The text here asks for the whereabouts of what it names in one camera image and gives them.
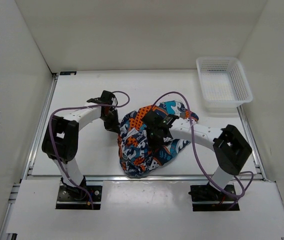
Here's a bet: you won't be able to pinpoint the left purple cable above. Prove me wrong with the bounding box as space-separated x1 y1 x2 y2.
51 91 131 210

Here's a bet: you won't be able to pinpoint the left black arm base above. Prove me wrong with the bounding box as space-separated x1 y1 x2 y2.
55 183 103 211

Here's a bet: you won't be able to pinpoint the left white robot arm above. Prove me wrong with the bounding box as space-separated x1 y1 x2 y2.
41 90 120 200

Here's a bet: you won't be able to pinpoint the colourful patterned shorts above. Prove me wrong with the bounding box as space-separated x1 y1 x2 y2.
117 100 199 178

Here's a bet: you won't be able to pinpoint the aluminium front rail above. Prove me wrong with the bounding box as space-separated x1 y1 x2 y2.
26 174 265 183

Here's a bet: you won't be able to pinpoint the white plastic mesh basket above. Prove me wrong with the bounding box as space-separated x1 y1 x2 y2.
196 56 253 113

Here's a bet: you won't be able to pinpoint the small dark label sticker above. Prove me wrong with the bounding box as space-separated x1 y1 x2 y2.
59 71 77 76

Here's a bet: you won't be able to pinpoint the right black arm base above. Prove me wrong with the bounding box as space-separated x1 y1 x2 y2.
188 184 240 212

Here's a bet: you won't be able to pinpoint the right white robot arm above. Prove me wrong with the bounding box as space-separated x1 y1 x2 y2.
142 110 253 200

